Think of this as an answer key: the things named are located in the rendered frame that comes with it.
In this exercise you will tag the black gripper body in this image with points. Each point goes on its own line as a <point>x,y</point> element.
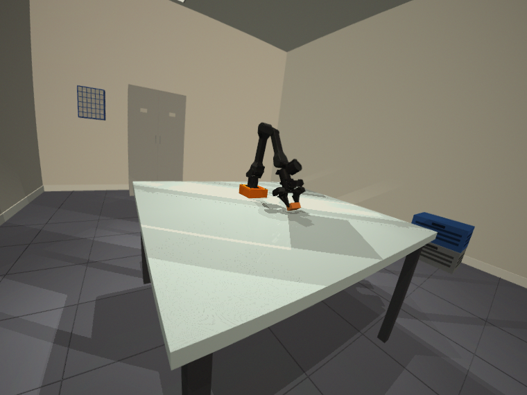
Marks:
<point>284,189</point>

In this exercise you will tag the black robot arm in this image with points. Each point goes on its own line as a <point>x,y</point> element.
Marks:
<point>280,160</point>

